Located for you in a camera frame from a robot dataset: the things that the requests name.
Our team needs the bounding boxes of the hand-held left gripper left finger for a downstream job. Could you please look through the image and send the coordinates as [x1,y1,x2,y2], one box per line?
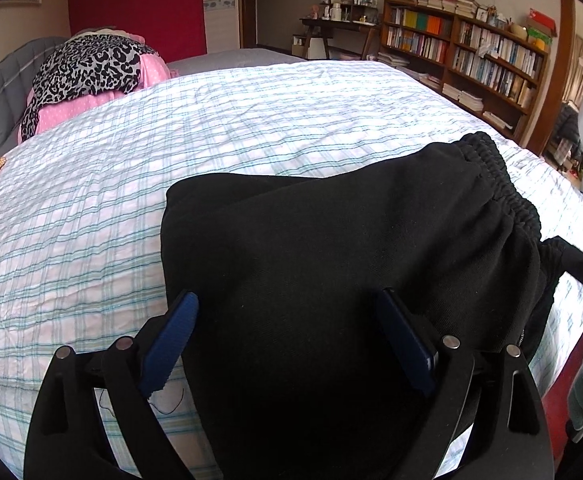
[23,289,200,480]

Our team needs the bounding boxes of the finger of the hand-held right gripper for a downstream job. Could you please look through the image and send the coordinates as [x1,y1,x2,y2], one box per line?
[541,237,583,309]

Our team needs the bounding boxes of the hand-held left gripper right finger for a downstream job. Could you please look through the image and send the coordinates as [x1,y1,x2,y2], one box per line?
[375,287,556,480]

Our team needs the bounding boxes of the black pants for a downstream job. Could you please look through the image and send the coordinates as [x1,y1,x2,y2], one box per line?
[162,131,561,480]

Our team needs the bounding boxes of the bed with plaid sheet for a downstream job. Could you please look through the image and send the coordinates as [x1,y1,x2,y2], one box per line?
[0,60,583,480]

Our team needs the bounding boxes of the loose stacks of books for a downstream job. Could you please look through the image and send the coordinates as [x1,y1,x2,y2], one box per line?
[375,50,515,132]

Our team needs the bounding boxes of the wooden bookshelf with books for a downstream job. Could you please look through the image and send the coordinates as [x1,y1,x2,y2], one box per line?
[379,0,551,137]

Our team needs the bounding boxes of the pink pillow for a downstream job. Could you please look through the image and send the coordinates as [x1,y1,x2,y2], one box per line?
[19,29,171,144]

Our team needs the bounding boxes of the grey bed cover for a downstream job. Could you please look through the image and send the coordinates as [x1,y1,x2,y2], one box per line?
[166,47,308,79]

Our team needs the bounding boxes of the leopard print cloth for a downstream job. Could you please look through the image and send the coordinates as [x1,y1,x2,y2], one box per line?
[20,35,160,141]

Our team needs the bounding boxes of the grey padded headboard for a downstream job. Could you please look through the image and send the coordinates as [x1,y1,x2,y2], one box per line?
[0,36,68,155]

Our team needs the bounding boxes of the wooden and white wardrobe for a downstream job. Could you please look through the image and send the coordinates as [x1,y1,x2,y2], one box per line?
[74,0,258,57]

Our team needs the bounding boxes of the wooden desk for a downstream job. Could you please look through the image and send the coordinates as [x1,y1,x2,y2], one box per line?
[299,17,383,61]

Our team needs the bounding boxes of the red upright mattress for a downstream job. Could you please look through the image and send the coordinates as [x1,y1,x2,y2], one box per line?
[68,0,208,64]

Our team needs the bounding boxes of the wooden door frame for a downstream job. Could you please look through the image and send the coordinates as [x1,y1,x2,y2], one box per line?
[524,0,580,157]

